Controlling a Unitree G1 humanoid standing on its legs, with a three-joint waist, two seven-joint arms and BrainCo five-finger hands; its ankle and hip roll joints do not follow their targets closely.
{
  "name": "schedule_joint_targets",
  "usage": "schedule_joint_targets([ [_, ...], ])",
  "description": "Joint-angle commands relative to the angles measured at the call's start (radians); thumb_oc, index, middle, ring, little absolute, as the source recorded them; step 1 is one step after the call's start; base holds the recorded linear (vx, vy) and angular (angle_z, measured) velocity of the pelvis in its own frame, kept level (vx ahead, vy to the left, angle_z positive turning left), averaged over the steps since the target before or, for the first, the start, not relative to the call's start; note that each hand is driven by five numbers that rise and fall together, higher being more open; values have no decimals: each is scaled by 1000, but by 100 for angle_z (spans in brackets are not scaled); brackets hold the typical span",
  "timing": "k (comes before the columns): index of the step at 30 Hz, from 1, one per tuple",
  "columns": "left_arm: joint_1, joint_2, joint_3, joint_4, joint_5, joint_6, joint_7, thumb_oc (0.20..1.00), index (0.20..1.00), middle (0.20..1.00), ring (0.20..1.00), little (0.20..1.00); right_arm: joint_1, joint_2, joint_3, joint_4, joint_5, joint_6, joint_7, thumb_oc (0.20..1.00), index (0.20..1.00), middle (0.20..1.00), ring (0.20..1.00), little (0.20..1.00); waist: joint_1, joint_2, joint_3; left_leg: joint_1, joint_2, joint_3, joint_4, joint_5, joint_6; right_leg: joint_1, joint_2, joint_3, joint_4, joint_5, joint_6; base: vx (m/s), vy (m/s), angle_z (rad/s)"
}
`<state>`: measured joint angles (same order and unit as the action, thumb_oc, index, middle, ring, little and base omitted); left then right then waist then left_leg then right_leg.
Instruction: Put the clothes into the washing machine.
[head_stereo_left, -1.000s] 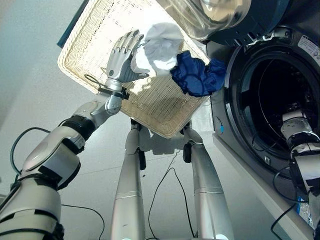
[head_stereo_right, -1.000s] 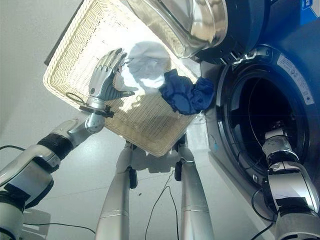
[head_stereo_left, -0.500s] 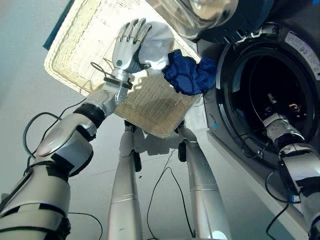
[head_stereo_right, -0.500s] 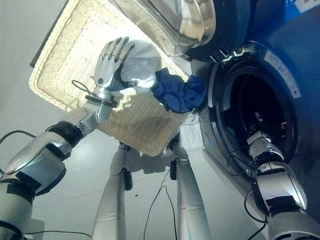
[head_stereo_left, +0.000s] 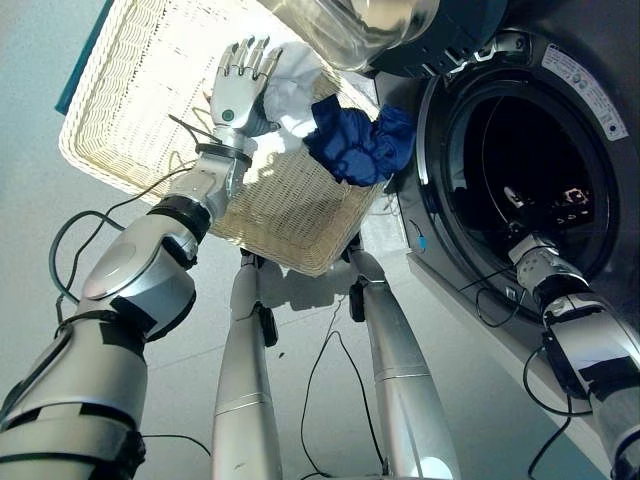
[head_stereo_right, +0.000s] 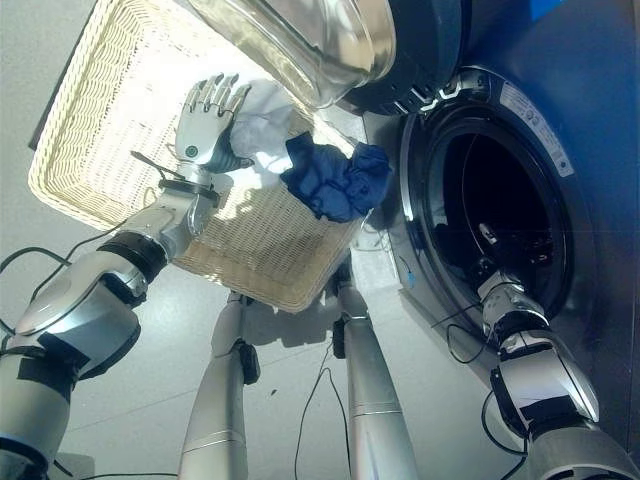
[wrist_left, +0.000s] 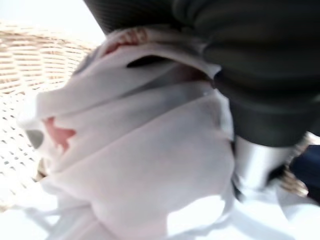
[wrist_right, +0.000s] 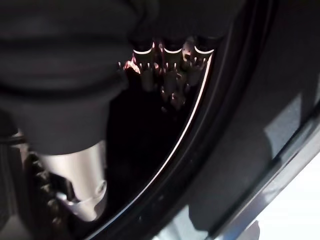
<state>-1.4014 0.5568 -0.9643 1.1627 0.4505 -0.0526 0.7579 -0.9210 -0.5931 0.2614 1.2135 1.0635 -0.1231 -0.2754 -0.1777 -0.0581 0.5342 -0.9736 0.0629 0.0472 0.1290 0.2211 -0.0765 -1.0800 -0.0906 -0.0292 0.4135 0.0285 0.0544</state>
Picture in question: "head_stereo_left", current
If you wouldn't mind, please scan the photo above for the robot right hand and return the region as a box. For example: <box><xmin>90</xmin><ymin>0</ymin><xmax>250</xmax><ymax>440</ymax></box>
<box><xmin>502</xmin><ymin>185</ymin><xmax>594</xmax><ymax>245</ymax></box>

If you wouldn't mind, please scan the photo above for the washing machine glass door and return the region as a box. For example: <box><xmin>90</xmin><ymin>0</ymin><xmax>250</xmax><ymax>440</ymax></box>
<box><xmin>256</xmin><ymin>0</ymin><xmax>509</xmax><ymax>78</ymax></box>

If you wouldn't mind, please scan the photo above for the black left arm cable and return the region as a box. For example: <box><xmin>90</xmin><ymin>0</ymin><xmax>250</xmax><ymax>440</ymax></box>
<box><xmin>48</xmin><ymin>113</ymin><xmax>224</xmax><ymax>327</ymax></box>

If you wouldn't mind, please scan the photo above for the black cable between legs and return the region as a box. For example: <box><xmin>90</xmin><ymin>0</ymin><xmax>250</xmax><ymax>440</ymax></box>
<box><xmin>299</xmin><ymin>329</ymin><xmax>391</xmax><ymax>480</ymax></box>

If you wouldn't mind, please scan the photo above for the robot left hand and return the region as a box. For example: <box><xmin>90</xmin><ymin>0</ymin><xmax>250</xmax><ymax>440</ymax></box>
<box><xmin>209</xmin><ymin>35</ymin><xmax>284</xmax><ymax>138</ymax></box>

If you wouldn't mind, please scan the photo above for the robot left leg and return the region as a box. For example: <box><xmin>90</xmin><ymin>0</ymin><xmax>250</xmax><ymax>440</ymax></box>
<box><xmin>211</xmin><ymin>248</ymin><xmax>285</xmax><ymax>480</ymax></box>

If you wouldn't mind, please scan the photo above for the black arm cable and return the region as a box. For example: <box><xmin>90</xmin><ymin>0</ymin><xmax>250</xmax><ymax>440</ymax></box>
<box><xmin>48</xmin><ymin>113</ymin><xmax>224</xmax><ymax>327</ymax></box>
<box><xmin>521</xmin><ymin>343</ymin><xmax>595</xmax><ymax>480</ymax></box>

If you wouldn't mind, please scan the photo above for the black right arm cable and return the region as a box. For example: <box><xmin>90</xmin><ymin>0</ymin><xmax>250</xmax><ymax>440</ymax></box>
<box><xmin>521</xmin><ymin>343</ymin><xmax>595</xmax><ymax>480</ymax></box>

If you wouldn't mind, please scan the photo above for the white label sticker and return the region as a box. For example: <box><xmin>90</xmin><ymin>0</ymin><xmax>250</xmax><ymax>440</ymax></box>
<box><xmin>540</xmin><ymin>43</ymin><xmax>629</xmax><ymax>143</ymax></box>

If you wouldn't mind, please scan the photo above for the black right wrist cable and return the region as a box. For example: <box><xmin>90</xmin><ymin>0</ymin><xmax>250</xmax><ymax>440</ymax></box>
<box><xmin>458</xmin><ymin>266</ymin><xmax>529</xmax><ymax>330</ymax></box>

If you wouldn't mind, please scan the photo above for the white cloth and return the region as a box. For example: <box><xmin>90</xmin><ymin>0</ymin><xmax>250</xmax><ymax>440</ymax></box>
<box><xmin>261</xmin><ymin>41</ymin><xmax>342</xmax><ymax>153</ymax></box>

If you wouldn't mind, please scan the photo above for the small blue tag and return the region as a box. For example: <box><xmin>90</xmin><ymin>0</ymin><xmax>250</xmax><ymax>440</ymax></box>
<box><xmin>409</xmin><ymin>220</ymin><xmax>430</xmax><ymax>252</ymax></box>

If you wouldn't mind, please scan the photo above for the blue cloth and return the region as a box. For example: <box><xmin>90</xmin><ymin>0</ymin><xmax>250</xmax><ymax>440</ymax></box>
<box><xmin>302</xmin><ymin>94</ymin><xmax>417</xmax><ymax>188</ymax></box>

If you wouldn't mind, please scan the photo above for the grey front-load washing machine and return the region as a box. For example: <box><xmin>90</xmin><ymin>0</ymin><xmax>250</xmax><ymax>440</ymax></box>
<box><xmin>371</xmin><ymin>0</ymin><xmax>640</xmax><ymax>352</ymax></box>

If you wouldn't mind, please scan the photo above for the black cable on floor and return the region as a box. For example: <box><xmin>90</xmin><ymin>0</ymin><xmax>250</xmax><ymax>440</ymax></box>
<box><xmin>141</xmin><ymin>433</ymin><xmax>214</xmax><ymax>459</ymax></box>

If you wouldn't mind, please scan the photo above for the white wicker laundry basket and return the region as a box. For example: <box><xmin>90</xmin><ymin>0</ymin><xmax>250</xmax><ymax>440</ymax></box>
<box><xmin>58</xmin><ymin>0</ymin><xmax>387</xmax><ymax>279</ymax></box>

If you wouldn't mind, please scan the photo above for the teal flat object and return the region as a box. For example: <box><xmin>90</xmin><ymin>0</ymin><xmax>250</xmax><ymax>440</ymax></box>
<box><xmin>53</xmin><ymin>0</ymin><xmax>115</xmax><ymax>117</ymax></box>

